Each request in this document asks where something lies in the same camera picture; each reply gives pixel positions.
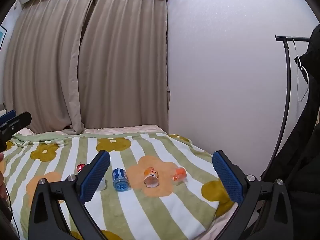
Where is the wall poster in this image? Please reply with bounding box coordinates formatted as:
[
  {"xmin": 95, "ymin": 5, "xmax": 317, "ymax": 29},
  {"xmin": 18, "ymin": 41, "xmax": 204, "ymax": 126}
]
[{"xmin": 0, "ymin": 25, "xmax": 7, "ymax": 49}]

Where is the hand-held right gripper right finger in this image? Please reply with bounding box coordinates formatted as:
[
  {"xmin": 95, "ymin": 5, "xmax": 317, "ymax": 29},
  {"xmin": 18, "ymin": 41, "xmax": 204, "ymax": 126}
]
[{"xmin": 212, "ymin": 150, "xmax": 294, "ymax": 240}]

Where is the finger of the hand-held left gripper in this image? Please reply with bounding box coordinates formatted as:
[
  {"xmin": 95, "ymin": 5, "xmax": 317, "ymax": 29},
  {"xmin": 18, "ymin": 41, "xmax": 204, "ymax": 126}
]
[
  {"xmin": 0, "ymin": 112, "xmax": 32, "ymax": 153},
  {"xmin": 0, "ymin": 110, "xmax": 17, "ymax": 125}
]

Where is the beige curtain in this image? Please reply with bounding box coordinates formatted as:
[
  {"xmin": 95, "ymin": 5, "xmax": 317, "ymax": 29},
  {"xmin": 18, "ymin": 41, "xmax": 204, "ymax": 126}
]
[
  {"xmin": 77, "ymin": 0, "xmax": 172, "ymax": 134},
  {"xmin": 3, "ymin": 0, "xmax": 100, "ymax": 136}
]

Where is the black clothes rack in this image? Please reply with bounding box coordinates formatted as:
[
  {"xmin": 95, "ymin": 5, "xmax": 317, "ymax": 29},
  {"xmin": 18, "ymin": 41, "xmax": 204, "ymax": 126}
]
[{"xmin": 260, "ymin": 35, "xmax": 312, "ymax": 180}]

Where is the black garment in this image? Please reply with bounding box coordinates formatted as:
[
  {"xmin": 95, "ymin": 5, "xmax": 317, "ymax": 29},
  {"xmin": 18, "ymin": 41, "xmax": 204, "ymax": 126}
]
[{"xmin": 260, "ymin": 24, "xmax": 320, "ymax": 240}]

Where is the thin dark cable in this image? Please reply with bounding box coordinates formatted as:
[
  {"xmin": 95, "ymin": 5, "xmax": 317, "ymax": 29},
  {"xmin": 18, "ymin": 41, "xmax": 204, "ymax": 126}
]
[{"xmin": 4, "ymin": 187, "xmax": 14, "ymax": 224}]

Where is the clear plastic cup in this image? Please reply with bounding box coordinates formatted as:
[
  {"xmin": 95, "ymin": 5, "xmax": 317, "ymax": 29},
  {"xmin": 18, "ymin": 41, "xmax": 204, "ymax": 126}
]
[{"xmin": 95, "ymin": 177, "xmax": 107, "ymax": 192}]

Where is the person's left hand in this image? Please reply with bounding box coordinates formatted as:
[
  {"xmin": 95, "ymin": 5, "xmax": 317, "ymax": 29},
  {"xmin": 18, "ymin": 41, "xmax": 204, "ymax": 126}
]
[{"xmin": 0, "ymin": 152, "xmax": 8, "ymax": 199}]

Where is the striped floral blanket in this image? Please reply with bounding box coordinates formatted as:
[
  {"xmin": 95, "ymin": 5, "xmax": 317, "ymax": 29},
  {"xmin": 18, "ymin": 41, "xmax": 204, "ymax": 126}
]
[{"xmin": 4, "ymin": 131, "xmax": 238, "ymax": 240}]

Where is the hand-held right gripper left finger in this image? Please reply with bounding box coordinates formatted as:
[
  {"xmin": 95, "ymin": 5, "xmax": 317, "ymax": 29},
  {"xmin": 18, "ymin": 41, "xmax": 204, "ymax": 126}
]
[{"xmin": 29, "ymin": 150, "xmax": 111, "ymax": 240}]

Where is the white clothes hanger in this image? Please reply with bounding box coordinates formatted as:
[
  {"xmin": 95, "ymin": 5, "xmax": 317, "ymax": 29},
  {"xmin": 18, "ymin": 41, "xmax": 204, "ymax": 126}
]
[{"xmin": 291, "ymin": 36, "xmax": 310, "ymax": 103}]

